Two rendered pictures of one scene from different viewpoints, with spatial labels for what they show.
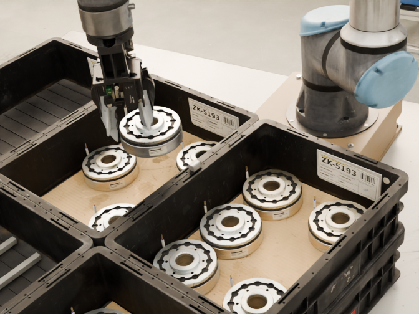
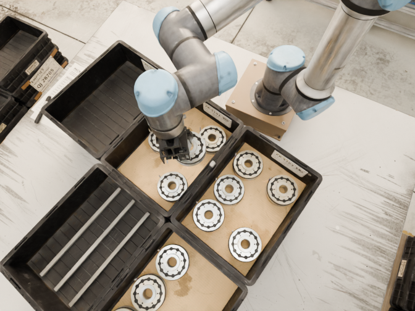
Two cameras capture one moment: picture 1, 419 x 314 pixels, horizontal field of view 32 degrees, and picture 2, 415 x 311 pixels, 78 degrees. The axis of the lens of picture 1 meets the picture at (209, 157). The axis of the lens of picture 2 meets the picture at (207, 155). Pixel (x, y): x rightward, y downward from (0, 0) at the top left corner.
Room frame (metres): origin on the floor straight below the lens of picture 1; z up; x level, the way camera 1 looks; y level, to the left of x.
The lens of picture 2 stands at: (0.74, 0.06, 1.71)
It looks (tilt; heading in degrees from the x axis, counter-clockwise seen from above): 70 degrees down; 355
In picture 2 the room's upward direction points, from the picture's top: 3 degrees counter-clockwise
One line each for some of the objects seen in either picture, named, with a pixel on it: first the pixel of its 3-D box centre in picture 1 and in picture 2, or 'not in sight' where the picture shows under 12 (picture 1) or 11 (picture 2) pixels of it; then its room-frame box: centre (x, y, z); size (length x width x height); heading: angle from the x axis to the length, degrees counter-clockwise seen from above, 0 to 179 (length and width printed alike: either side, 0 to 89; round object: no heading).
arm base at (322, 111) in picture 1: (331, 93); (275, 87); (1.28, -0.27, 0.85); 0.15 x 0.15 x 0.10
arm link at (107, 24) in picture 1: (108, 15); (167, 120); (1.00, 0.12, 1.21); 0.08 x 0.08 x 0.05
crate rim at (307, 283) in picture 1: (260, 213); (247, 198); (0.86, -0.07, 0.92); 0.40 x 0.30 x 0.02; 134
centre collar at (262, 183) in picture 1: (271, 186); (248, 163); (0.99, -0.10, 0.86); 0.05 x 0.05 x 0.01
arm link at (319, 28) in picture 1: (332, 42); (284, 68); (1.28, -0.27, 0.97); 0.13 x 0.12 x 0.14; 21
